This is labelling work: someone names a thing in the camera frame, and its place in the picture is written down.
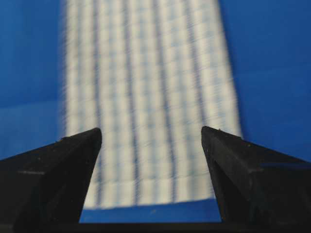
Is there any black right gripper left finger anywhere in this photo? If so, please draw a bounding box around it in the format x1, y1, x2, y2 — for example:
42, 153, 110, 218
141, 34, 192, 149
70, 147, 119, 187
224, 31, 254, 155
0, 128, 102, 233

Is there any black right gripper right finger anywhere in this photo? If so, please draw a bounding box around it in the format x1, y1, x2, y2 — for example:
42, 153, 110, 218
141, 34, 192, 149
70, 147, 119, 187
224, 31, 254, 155
201, 126, 311, 233

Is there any blue white striped towel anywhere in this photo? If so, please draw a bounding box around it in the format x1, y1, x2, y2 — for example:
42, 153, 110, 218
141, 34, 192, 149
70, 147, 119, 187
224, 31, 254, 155
62, 0, 241, 210

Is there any blue table mat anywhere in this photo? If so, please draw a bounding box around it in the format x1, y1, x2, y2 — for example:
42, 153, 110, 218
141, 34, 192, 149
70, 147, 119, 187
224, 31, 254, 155
0, 0, 311, 223

